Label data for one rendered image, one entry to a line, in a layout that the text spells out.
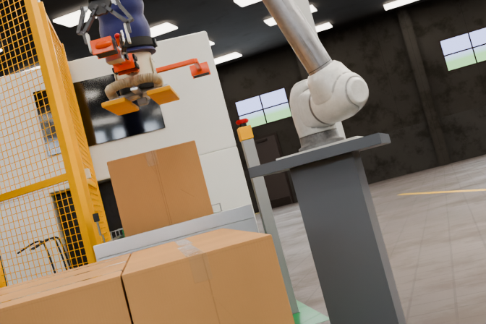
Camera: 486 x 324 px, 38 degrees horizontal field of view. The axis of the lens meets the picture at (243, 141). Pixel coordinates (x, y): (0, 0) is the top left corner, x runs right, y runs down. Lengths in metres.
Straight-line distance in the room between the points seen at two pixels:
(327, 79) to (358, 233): 0.59
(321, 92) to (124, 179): 1.02
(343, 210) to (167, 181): 0.85
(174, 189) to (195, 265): 1.35
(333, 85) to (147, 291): 1.13
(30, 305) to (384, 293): 1.39
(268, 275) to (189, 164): 1.39
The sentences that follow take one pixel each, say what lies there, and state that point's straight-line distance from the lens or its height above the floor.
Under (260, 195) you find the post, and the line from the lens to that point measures 3.71.
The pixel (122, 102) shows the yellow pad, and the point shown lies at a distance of 2.93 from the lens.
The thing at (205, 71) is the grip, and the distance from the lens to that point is 3.34.
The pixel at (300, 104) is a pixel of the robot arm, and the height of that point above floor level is 0.94.
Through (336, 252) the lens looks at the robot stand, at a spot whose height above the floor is 0.36.
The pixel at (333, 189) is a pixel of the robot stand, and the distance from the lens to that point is 2.73.
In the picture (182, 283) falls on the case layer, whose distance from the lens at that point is 1.85.
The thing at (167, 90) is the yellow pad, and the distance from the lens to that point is 2.91.
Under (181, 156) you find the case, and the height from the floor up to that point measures 0.89.
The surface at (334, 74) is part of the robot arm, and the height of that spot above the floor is 1.00.
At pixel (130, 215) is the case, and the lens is 3.17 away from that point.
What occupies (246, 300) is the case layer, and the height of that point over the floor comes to 0.40.
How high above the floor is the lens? 0.66
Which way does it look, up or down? 4 degrees up
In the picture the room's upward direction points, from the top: 15 degrees counter-clockwise
